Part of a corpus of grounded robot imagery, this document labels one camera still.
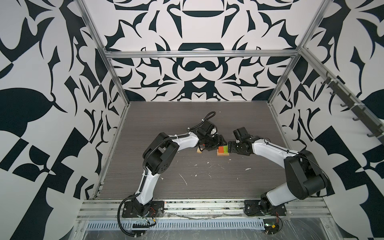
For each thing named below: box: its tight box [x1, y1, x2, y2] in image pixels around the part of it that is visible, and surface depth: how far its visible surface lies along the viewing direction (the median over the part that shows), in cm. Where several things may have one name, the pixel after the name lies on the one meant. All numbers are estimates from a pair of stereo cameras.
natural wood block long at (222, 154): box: [216, 149, 230, 156], surface depth 93 cm
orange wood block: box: [218, 146, 224, 154], surface depth 95 cm
